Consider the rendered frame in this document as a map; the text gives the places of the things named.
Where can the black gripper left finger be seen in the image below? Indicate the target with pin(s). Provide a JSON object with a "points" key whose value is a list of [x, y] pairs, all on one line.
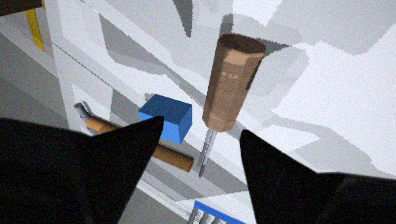
{"points": [[105, 168]]}

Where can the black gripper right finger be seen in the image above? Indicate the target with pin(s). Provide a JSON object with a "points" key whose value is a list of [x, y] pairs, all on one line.
{"points": [[285, 191]]}

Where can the blue cube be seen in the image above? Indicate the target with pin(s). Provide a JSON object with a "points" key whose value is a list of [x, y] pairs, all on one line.
{"points": [[177, 116]]}

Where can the blue flat strip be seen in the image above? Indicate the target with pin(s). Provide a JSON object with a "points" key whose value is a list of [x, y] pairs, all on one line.
{"points": [[215, 213]]}

